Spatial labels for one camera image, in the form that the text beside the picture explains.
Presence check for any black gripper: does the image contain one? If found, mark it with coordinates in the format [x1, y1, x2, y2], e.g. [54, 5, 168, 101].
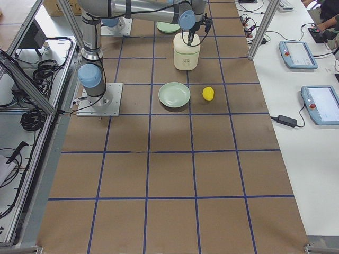
[187, 12, 212, 46]

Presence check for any white rice cooker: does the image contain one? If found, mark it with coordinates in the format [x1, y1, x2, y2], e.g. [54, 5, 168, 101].
[173, 32, 200, 70]

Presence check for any person's hand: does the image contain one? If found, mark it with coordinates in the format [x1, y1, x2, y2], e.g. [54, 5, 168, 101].
[317, 22, 328, 31]

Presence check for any light green plate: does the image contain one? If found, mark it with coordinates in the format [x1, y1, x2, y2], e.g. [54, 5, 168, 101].
[158, 82, 191, 108]
[156, 22, 180, 34]

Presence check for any yellow toy fruit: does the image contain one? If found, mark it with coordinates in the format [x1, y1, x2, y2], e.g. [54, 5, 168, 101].
[202, 86, 215, 101]

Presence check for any far blue teach pendant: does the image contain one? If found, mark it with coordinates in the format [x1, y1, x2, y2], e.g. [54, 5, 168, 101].
[279, 41, 318, 70]

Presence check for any blue teach pendant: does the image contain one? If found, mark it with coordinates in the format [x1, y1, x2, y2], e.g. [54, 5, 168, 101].
[279, 41, 318, 70]
[301, 85, 338, 125]

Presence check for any black controller box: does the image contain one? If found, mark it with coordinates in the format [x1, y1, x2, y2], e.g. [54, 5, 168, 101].
[308, 27, 337, 43]

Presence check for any black power adapter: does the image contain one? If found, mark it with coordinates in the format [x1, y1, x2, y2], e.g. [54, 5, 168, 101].
[276, 115, 297, 128]

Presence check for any cardboard box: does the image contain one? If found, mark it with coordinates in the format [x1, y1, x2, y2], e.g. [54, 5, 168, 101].
[43, 0, 83, 17]

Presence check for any near blue teach pendant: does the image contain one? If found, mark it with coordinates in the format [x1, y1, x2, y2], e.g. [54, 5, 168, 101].
[301, 85, 338, 125]

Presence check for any black monitor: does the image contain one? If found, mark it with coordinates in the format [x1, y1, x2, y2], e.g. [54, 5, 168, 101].
[19, 19, 47, 56]

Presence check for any aluminium frame post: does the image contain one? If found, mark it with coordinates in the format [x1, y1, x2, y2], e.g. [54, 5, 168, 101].
[248, 0, 280, 60]

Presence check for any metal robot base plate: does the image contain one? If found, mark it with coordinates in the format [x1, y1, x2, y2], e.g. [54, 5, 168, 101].
[76, 83, 123, 117]

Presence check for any coiled black cable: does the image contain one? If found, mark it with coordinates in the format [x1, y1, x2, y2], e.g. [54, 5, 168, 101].
[20, 108, 44, 132]

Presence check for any left aluminium frame rail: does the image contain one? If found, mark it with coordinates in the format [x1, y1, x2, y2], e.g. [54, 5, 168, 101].
[1, 50, 55, 115]

